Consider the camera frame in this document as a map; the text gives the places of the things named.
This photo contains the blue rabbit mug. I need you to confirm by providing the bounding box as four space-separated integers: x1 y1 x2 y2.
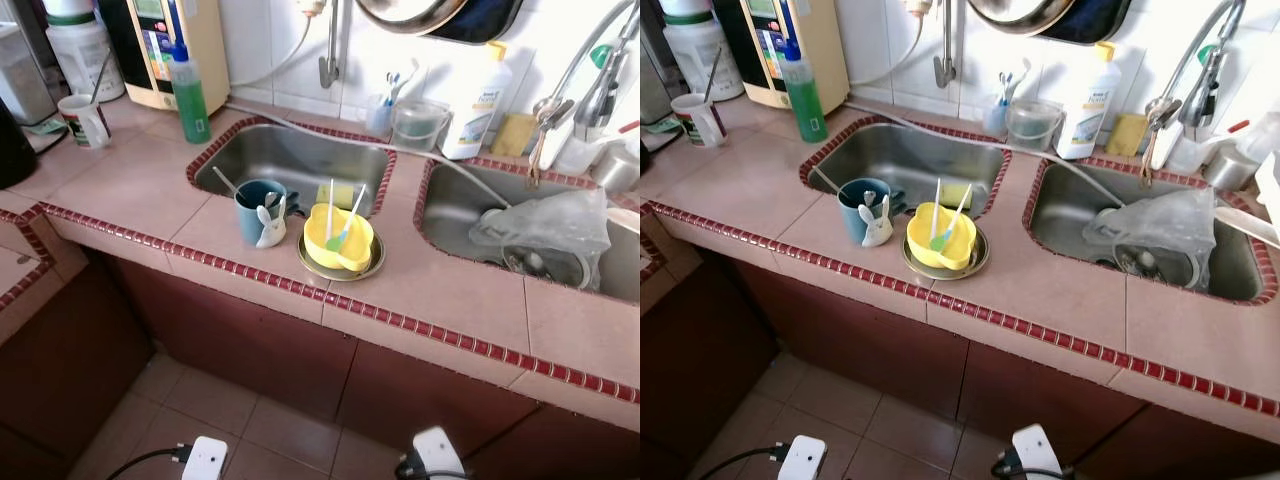
234 180 303 249
838 178 906 248

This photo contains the yellow plastic bowl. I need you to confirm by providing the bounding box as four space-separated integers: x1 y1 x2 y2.
906 203 979 271
303 205 376 273

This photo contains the stainless steel bowl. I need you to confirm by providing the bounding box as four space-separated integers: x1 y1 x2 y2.
297 232 386 283
900 228 991 281

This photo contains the small steel cup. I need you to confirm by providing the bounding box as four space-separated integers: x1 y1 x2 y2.
590 145 640 196
1203 148 1259 193

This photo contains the clear crumpled plastic bag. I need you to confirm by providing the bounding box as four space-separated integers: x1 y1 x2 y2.
1083 187 1219 291
470 188 613 291

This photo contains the white plastic container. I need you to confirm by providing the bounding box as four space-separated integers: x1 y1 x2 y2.
555 125 601 176
1165 125 1226 176

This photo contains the metal sink strainer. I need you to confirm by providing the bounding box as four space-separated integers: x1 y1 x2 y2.
1112 243 1199 291
500 245 591 291

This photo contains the white printed mug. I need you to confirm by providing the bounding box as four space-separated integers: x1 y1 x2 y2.
58 93 111 149
672 93 729 149

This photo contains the chrome gooseneck faucet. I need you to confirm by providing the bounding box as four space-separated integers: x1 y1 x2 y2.
1143 0 1251 186
528 5 640 189

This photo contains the dull yellow sponge pad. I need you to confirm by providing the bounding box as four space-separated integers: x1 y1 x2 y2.
1105 113 1149 156
490 113 539 158

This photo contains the white bottle green cap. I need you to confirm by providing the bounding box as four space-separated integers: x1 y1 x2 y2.
585 42 631 131
1190 42 1241 131

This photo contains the stainless steel sink basin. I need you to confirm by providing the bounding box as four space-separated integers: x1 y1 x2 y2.
1025 160 1279 306
187 118 398 216
800 118 1011 216
415 160 640 306

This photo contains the white jug with green band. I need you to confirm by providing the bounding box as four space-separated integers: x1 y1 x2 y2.
660 0 746 101
42 0 126 103

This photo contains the white detergent bottle yellow cap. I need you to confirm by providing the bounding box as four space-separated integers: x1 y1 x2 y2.
1055 42 1123 161
442 42 513 161

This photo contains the green liquid bottle blue cap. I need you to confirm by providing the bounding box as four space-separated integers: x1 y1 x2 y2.
168 42 213 144
778 42 829 143

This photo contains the dark brown counter cabinet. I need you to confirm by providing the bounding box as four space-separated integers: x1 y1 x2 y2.
0 250 640 480
640 270 1280 480

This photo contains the clear small plastic bucket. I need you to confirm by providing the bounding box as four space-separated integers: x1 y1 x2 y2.
1005 98 1064 153
392 98 451 153

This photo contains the cream water ionizer appliance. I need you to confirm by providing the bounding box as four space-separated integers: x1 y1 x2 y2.
712 0 849 109
100 0 229 111

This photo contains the blue white toothbrush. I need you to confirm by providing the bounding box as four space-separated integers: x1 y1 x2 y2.
998 60 1033 106
385 60 421 106

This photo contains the cream plastic ladle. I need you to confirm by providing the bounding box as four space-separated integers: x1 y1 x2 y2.
1215 205 1280 249

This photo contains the black rounded appliance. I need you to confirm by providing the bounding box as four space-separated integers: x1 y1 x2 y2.
0 100 39 191

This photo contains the translucent plastic container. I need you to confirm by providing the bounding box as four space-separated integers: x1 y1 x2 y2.
0 22 56 126

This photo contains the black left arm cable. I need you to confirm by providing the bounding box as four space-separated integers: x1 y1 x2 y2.
105 445 191 480
715 445 791 480

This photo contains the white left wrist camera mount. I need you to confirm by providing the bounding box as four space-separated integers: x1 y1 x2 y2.
778 435 827 480
182 437 229 480

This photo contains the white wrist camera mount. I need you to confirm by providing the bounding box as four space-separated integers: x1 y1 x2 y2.
182 437 229 480
413 427 468 480
778 435 827 480
1012 424 1063 480

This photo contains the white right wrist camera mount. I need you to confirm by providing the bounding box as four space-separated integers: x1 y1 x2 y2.
413 427 468 480
1012 424 1063 480

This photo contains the white thin hose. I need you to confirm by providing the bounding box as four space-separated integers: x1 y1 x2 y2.
228 0 329 89
845 0 936 86

